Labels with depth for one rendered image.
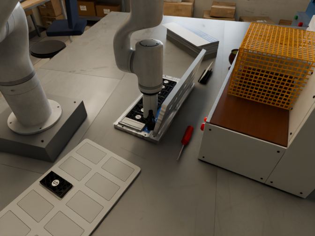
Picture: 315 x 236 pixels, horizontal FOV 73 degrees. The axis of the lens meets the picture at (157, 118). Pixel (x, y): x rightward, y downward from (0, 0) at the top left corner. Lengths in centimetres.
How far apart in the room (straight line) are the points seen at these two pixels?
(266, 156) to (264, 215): 18
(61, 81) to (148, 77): 70
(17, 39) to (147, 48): 40
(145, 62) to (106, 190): 42
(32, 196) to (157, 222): 40
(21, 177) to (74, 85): 55
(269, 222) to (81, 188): 58
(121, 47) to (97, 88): 51
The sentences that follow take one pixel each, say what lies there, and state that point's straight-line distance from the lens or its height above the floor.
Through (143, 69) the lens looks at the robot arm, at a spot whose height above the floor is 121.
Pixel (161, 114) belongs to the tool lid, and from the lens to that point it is 73.
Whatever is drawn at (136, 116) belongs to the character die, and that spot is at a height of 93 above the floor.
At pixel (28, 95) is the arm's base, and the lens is 82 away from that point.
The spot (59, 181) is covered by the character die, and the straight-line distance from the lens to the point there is 79.
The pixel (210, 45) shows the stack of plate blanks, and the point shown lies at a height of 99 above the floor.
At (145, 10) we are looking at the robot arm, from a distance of 60.
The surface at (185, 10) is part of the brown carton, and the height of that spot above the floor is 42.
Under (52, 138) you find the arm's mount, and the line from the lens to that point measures 84.
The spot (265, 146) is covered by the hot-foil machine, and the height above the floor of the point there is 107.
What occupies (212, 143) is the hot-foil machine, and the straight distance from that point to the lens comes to 72.
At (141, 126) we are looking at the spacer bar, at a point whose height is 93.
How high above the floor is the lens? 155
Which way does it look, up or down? 43 degrees down
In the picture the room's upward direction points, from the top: straight up
